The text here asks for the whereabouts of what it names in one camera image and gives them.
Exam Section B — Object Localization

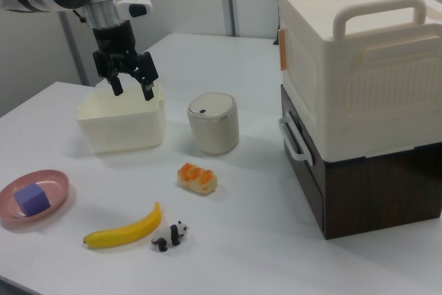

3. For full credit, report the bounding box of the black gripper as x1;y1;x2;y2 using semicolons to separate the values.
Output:
91;21;160;102

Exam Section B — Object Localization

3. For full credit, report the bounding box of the dark drawer with white handle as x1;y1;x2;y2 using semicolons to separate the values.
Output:
278;85;326;239

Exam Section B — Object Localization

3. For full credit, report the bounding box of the dark wood drawer cabinet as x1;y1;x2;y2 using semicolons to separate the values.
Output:
280;84;442;240

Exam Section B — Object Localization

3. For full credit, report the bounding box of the white square plastic bin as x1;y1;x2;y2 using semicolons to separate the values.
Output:
75;82;166;156

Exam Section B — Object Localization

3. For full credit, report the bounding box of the small beige lidded trash can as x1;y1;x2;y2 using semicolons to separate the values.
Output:
186;92;240;156

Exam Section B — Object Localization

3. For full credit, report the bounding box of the toy bread with orange glaze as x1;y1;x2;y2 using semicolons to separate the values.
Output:
177;162;219;197

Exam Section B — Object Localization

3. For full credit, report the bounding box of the pink plate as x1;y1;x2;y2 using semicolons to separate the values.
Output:
0;169;70;230

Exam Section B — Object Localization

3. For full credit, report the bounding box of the yellow toy banana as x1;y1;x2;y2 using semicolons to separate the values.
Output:
82;201;162;250

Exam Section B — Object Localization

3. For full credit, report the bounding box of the purple cube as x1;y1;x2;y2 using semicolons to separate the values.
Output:
13;182;50;218

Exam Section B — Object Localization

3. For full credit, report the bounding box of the orange latch on storage box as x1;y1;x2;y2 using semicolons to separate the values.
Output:
278;28;288;71

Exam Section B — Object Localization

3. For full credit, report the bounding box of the small panda figurine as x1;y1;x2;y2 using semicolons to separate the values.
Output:
151;220;190;251

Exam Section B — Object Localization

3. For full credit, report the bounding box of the cream storage box with handles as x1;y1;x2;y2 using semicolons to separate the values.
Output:
277;0;442;164

